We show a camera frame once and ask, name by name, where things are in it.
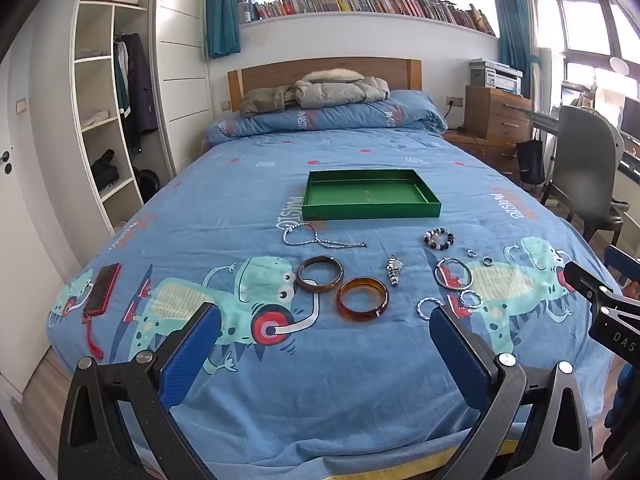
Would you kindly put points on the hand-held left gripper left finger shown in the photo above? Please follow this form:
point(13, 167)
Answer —
point(192, 345)

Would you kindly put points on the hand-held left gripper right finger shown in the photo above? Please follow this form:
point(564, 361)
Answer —
point(460, 350)

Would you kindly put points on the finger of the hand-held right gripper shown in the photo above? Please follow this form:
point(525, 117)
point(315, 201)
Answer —
point(587, 282)
point(622, 265)

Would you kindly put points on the small silver bangle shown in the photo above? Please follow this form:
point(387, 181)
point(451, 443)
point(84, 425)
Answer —
point(461, 300)

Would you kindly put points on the twisted silver bangle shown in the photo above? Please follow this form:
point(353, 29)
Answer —
point(420, 307)

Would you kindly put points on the large thin silver bangle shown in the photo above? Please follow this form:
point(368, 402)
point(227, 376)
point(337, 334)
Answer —
point(437, 274)

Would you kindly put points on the silver wristwatch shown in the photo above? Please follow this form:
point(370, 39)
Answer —
point(394, 270)

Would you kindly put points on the amber bangle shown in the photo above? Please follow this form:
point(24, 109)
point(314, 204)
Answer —
point(362, 314)

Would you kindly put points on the dark brown bangle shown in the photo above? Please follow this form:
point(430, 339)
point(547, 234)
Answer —
point(320, 288)

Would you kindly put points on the green tray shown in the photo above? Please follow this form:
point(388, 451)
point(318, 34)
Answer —
point(370, 192)

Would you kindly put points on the person's right hand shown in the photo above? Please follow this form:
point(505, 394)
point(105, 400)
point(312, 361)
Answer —
point(625, 385)

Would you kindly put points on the grey chair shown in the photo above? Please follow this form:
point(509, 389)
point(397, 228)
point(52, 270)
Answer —
point(585, 160)

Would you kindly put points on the black tote bag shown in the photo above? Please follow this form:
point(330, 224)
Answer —
point(530, 162)

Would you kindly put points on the black backpack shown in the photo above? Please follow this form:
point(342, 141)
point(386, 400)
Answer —
point(147, 187)

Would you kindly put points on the wooden nightstand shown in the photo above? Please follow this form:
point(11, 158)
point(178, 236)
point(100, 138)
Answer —
point(475, 147)

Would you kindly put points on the wooden drawer chest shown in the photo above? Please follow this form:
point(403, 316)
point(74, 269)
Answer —
point(495, 112)

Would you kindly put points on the white printer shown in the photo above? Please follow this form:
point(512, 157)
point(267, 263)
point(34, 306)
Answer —
point(495, 77)

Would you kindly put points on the cream folded clothes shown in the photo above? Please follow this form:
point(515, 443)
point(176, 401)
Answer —
point(100, 119)

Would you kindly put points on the olive green jacket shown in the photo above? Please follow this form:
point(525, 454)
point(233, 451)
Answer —
point(265, 100)

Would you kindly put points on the dark hanging clothes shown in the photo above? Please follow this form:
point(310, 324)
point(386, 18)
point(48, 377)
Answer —
point(140, 90)

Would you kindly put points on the folded blue duvet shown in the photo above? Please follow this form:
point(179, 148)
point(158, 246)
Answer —
point(340, 117)

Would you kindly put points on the teal curtain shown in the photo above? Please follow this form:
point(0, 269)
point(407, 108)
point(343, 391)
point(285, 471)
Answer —
point(512, 25)
point(222, 15)

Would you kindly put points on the white wardrobe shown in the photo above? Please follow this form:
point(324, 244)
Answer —
point(185, 60)

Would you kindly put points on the wooden headboard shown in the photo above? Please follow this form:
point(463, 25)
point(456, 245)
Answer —
point(280, 72)

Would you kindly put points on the grey down jacket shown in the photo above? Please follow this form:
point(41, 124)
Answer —
point(340, 90)

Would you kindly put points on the row of books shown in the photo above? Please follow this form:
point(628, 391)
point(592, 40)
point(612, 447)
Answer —
point(375, 2)

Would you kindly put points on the wall outlet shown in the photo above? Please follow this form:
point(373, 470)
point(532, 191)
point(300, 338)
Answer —
point(454, 101)

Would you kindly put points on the light switch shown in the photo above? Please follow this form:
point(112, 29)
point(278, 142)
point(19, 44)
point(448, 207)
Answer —
point(21, 106)

